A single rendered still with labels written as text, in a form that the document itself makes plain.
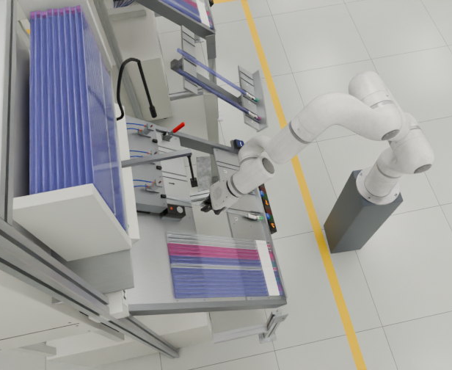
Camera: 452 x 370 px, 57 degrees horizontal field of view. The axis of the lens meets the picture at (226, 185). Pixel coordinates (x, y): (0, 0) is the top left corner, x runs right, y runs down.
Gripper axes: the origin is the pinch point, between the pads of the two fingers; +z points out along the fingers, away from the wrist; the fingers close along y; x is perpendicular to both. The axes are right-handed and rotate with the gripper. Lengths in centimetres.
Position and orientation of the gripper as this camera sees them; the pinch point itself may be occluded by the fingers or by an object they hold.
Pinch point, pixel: (206, 205)
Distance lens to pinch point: 159.0
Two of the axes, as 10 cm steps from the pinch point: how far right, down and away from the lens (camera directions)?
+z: -6.8, 4.6, 5.7
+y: 1.6, 8.5, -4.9
